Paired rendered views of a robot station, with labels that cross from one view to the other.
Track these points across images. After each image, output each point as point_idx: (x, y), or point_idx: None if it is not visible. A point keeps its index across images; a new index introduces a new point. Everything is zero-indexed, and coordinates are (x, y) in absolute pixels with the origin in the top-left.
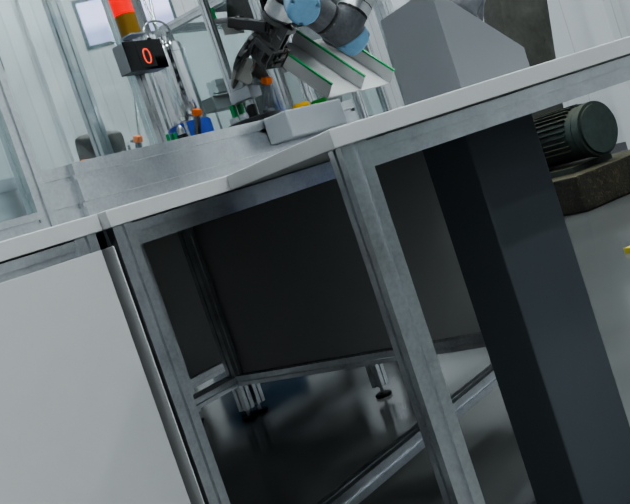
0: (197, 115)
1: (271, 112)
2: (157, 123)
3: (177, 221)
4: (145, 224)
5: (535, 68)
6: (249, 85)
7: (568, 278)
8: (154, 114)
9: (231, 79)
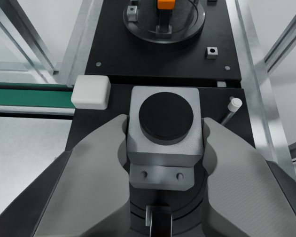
0: (159, 8)
1: (143, 234)
2: (6, 29)
3: None
4: None
5: None
6: (138, 183)
7: None
8: None
9: (130, 105)
